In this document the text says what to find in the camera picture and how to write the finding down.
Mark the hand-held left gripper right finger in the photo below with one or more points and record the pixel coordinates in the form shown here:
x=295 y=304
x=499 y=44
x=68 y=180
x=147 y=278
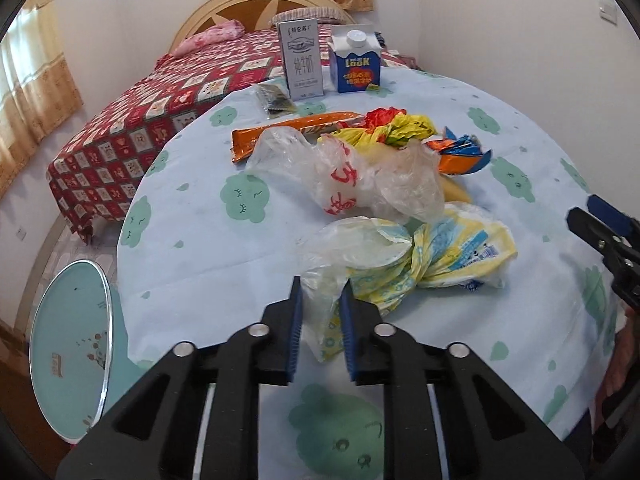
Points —
x=348 y=330

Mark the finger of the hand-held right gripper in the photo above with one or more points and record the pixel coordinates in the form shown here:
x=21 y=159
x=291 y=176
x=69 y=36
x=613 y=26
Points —
x=607 y=215
x=590 y=230

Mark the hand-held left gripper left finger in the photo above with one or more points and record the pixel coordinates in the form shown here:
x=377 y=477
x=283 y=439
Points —
x=295 y=330

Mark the clear bag yellow blue print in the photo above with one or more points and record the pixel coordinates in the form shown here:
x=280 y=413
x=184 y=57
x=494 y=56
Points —
x=440 y=255

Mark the orange blue wrapper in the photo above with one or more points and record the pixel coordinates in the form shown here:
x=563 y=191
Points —
x=460 y=157

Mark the clear plastic bag red print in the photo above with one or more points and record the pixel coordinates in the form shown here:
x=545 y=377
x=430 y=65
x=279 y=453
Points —
x=345 y=180

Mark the long orange wrapper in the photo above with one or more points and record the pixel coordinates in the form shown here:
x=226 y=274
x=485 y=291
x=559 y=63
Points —
x=250 y=142

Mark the yellow red plastic bag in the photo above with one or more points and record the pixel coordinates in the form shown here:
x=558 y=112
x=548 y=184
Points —
x=405 y=127

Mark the teal round waste bin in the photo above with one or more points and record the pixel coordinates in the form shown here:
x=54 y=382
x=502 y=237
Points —
x=70 y=335

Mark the person's right hand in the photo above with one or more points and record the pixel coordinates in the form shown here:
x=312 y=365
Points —
x=624 y=360

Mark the round table with green-print cloth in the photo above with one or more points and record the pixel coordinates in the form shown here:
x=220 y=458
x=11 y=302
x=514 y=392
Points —
x=200 y=260

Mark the clear small snack packet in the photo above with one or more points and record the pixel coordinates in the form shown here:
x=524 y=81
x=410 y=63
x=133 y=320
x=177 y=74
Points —
x=275 y=100

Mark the bed with red patterned cover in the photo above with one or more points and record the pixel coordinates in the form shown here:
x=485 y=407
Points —
x=125 y=150

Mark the blue white drink carton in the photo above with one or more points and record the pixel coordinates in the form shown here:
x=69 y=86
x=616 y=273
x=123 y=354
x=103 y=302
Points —
x=355 y=75

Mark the grey white milk carton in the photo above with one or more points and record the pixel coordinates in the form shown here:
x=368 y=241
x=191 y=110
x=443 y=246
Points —
x=300 y=60

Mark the pink pillow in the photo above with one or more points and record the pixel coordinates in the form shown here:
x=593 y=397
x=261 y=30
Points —
x=215 y=35

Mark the striped pillow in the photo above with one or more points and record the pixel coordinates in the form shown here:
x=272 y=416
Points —
x=320 y=14

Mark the beige wooden headboard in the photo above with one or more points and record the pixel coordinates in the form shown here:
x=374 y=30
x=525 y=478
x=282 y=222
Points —
x=235 y=7

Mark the wide beige patterned curtain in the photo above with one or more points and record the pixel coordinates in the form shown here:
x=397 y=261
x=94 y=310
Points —
x=30 y=85

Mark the white wall switch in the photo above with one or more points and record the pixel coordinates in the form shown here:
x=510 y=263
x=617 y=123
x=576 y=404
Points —
x=608 y=11

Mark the white wall socket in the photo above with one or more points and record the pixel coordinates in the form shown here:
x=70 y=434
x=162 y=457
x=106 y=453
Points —
x=21 y=233

